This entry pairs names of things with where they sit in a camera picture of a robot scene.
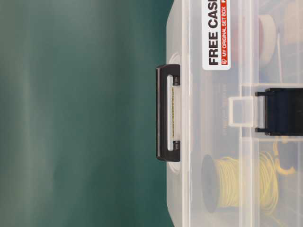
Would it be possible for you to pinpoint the red tape roll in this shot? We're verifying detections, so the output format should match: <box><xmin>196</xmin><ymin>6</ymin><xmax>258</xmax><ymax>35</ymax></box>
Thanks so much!
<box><xmin>231</xmin><ymin>21</ymin><xmax>244</xmax><ymax>65</ymax></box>

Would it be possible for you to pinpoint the black box latch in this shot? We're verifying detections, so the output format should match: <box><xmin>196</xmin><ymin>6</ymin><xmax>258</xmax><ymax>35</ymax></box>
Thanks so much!
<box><xmin>255</xmin><ymin>88</ymin><xmax>303</xmax><ymax>136</ymax></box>

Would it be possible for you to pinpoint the black box carry handle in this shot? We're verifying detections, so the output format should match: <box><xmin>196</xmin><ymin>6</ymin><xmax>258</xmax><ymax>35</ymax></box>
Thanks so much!
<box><xmin>156</xmin><ymin>64</ymin><xmax>181</xmax><ymax>162</ymax></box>

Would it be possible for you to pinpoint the white tape roll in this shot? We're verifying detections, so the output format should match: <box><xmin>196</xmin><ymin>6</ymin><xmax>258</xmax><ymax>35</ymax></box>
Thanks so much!
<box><xmin>258</xmin><ymin>15</ymin><xmax>277</xmax><ymax>68</ymax></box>

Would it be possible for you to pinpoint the yellow wire spool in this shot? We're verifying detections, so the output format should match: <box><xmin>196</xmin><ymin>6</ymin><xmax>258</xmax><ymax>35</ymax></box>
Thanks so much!
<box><xmin>201</xmin><ymin>152</ymin><xmax>279</xmax><ymax>215</ymax></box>

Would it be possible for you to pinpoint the white red case label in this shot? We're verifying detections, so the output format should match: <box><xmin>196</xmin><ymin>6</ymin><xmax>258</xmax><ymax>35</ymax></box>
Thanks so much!
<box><xmin>201</xmin><ymin>0</ymin><xmax>232</xmax><ymax>70</ymax></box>

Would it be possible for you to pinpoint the translucent plastic tool box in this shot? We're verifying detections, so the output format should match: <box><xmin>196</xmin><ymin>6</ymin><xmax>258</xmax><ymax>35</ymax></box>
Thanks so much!
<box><xmin>166</xmin><ymin>0</ymin><xmax>303</xmax><ymax>227</ymax></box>

